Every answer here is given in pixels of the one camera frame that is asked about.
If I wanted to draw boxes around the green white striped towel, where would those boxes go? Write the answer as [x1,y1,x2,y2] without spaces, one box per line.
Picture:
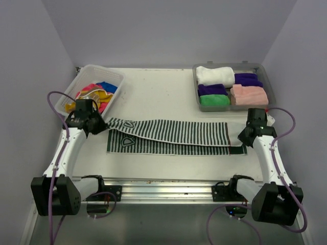
[107,118,247,156]

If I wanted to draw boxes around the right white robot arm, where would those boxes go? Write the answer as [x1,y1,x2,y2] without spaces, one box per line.
[212,108,303,227]

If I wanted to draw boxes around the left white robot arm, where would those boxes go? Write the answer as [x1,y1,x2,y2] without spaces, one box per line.
[31,99,122,216]

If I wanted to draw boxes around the pink rolled towel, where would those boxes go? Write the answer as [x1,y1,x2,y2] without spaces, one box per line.
[230,84,269,106]

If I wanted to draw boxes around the blue towel in basket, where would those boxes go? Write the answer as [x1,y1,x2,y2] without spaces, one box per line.
[96,82,118,94]

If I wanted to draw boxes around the white perforated plastic basket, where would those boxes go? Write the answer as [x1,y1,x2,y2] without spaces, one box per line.
[54,63,125,118]

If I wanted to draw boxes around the purple rolled towel back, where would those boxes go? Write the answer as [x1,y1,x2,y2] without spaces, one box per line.
[235,73,263,87]

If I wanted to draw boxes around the purple rolled towel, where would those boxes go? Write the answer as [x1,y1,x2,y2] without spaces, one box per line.
[198,84,228,96]
[235,73,263,87]

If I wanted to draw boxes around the grey plastic tray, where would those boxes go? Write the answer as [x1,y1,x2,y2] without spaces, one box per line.
[193,62,276,112]

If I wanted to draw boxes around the green rolled towel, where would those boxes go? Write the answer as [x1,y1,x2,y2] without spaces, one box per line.
[199,94,230,106]

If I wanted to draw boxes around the purple rolled towel front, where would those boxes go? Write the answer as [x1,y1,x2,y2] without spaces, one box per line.
[198,84,228,96]

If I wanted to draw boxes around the white rolled towel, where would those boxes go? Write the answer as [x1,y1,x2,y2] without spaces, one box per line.
[195,66,235,88]

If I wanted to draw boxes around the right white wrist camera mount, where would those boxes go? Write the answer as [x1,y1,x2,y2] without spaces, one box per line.
[266,109,275,127]

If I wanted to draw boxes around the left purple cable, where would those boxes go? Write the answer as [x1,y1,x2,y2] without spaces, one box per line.
[45,91,118,245]

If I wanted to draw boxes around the aluminium mounting rail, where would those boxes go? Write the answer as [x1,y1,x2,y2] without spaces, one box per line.
[33,178,282,204]

